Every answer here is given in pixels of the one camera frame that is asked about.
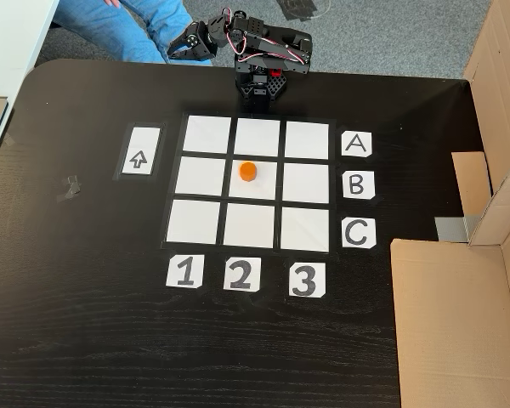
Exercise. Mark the clear tape scraps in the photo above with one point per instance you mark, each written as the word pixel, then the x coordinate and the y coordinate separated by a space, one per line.
pixel 70 189

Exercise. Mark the paper sheet letter C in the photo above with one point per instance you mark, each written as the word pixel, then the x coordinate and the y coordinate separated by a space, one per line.
pixel 370 243

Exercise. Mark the paper sheet number 1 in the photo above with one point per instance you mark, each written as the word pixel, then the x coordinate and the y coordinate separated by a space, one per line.
pixel 172 272

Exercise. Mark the white paper grid square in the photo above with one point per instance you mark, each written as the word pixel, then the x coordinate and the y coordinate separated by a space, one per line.
pixel 193 221
pixel 249 225
pixel 307 140
pixel 265 187
pixel 257 137
pixel 200 176
pixel 305 183
pixel 207 134
pixel 304 228

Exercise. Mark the white desk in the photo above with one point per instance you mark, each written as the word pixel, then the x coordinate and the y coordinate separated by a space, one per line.
pixel 13 38

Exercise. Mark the paper sheet letter B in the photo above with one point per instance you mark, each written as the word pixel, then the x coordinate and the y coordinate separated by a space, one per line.
pixel 367 193

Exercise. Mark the paper sheet number 2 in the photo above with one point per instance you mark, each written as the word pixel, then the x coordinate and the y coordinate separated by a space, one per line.
pixel 229 265

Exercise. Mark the white arrow paper sheet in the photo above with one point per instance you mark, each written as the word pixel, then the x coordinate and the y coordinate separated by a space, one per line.
pixel 140 144

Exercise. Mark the paper sheet letter A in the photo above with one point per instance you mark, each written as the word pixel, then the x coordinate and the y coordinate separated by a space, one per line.
pixel 349 153

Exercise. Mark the round orange token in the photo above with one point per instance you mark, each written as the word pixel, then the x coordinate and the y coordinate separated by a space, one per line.
pixel 247 171

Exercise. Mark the large brown cardboard screen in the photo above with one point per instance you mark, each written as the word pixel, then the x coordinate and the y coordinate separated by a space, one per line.
pixel 450 319

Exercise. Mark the person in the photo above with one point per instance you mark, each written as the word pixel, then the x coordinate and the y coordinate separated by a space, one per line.
pixel 127 30

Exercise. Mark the paper sheet number 3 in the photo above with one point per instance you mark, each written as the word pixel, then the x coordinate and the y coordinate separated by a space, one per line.
pixel 295 270

